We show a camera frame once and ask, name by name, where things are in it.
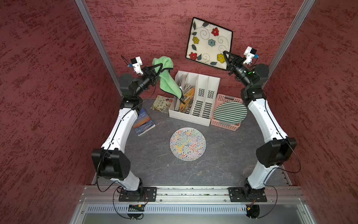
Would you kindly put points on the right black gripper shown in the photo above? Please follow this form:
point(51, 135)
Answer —
point(236, 60)

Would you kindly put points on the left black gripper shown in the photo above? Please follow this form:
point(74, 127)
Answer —
point(151, 74)

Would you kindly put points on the green microfiber cloth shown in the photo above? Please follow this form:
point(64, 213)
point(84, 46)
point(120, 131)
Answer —
point(167, 83)

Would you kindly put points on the square floral plate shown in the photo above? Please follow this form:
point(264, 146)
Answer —
point(207, 42)

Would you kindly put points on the round colourful squiggle plate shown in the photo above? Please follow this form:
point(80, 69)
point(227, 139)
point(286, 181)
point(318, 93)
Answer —
point(188, 144)

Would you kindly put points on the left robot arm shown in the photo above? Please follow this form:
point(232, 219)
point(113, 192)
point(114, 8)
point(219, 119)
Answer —
point(110, 160)

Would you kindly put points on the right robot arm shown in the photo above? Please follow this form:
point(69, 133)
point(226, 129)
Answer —
point(278, 146)

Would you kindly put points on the green striped round plate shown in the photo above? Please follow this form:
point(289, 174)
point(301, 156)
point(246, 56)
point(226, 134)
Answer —
point(230, 112)

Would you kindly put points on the floral patterned booklet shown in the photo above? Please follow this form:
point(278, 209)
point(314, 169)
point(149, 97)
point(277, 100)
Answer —
point(162, 104)

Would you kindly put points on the yellow magazine in organizer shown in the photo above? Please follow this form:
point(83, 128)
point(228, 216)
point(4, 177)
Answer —
point(188, 98)

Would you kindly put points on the pink plastic basket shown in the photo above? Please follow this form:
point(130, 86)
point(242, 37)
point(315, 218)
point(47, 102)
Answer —
point(221, 98)

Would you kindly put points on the white magazine file organizer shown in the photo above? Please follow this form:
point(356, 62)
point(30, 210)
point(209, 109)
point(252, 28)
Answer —
point(201, 104)

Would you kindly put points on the blue sunset book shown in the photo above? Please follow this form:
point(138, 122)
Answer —
point(143, 123)

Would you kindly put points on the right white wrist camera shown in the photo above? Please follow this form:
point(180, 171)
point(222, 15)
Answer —
point(250, 53)

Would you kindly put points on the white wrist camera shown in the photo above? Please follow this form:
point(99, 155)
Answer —
point(136, 64)
point(250, 53)

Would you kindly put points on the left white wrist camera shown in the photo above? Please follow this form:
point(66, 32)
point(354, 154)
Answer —
point(136, 64)

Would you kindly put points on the right aluminium corner post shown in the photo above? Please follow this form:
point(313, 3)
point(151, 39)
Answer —
point(293, 29)

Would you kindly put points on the aluminium corner post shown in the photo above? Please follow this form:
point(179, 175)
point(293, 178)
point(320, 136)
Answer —
point(85, 13)
point(293, 29)

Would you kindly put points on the left aluminium corner post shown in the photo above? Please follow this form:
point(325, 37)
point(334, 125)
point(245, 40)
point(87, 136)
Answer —
point(85, 13)

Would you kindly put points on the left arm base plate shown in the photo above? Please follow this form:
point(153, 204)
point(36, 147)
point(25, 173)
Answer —
point(147, 194)

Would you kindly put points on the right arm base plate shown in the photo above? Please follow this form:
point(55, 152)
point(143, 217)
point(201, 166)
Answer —
point(246, 194)

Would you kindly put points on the aluminium mounting rail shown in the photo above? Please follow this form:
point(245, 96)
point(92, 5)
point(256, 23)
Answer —
point(196, 194)

